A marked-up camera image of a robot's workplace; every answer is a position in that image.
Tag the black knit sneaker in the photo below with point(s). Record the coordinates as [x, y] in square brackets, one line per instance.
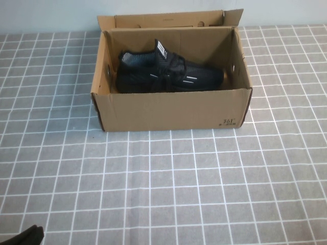
[204, 76]

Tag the brown cardboard shoe box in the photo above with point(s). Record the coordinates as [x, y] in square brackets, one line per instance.
[166, 112]

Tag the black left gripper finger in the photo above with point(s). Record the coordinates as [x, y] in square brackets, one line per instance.
[40, 237]
[20, 238]

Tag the grey white checked tablecloth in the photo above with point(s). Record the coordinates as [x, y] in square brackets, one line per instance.
[230, 178]

